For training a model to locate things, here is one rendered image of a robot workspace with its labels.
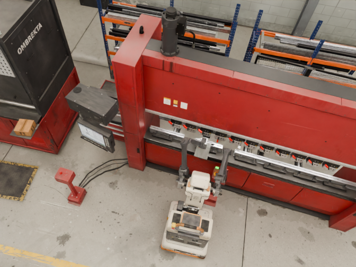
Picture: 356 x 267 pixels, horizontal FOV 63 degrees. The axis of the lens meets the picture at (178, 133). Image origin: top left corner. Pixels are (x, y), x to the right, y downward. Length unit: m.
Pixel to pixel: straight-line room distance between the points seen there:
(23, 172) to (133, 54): 2.96
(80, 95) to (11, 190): 2.40
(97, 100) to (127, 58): 0.55
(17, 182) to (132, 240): 2.03
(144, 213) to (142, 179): 0.57
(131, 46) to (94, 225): 2.66
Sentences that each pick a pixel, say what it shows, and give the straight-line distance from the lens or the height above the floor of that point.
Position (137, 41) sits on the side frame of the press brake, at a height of 2.30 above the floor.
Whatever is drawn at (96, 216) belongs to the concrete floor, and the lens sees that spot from 4.65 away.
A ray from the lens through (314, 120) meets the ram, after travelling 3.36.
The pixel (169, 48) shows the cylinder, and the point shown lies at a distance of 3.04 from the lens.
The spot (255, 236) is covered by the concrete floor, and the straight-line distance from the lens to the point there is 4.70.
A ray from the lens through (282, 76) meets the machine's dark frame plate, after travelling 3.16.
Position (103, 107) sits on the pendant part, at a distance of 3.11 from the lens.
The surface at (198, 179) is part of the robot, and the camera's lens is 3.30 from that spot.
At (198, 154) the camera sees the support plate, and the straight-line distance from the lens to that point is 3.88.
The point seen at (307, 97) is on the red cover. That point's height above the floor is 2.28.
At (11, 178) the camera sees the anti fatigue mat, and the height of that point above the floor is 0.02.
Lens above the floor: 4.33
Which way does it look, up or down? 56 degrees down
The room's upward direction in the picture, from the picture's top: 6 degrees clockwise
